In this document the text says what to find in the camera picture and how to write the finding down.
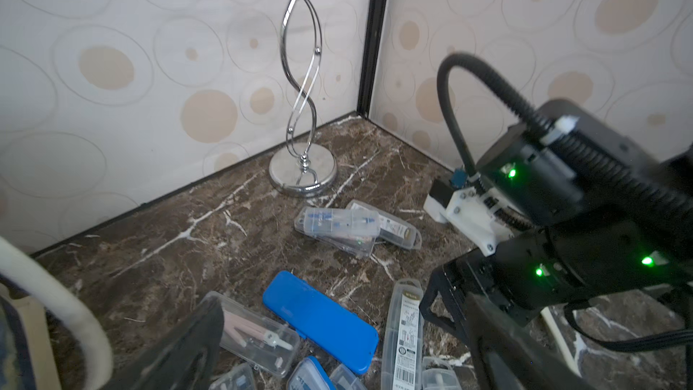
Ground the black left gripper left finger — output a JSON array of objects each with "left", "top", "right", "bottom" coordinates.
[{"left": 104, "top": 298, "right": 224, "bottom": 389}]

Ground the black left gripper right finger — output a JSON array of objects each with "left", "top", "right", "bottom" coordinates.
[{"left": 466, "top": 294, "right": 591, "bottom": 389}]

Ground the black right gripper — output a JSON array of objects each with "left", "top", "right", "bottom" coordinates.
[{"left": 420, "top": 125, "right": 692, "bottom": 341}]

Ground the Starry Night canvas tote bag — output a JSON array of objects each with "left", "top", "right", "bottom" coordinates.
[{"left": 1, "top": 238, "right": 114, "bottom": 389}]

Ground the clear case pink compass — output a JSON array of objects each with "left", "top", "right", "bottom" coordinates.
[{"left": 203, "top": 291, "right": 301, "bottom": 378}]

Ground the clear case blue compass rear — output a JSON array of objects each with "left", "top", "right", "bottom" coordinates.
[{"left": 286, "top": 356, "right": 336, "bottom": 390}]

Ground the clear case with barcode label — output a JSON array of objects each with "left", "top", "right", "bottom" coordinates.
[{"left": 381, "top": 279, "right": 423, "bottom": 390}]

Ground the clear case white label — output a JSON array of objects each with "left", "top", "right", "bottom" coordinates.
[{"left": 346, "top": 200, "right": 422, "bottom": 250}]

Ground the clear case under stacked case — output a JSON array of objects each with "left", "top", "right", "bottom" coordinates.
[{"left": 294, "top": 223, "right": 376, "bottom": 258}]

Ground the clear case blue label stacked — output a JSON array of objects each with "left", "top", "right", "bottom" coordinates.
[{"left": 294, "top": 207, "right": 380, "bottom": 239}]

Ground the chrome jewelry stand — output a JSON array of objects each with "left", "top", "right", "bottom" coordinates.
[{"left": 268, "top": 0, "right": 339, "bottom": 200}]

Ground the white spatula black handle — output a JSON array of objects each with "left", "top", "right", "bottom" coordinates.
[{"left": 541, "top": 308, "right": 581, "bottom": 377}]

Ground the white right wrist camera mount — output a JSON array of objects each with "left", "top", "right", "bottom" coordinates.
[{"left": 423, "top": 175, "right": 514, "bottom": 256}]

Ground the black corner frame post right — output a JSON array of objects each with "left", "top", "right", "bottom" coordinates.
[{"left": 357, "top": 0, "right": 387, "bottom": 118}]

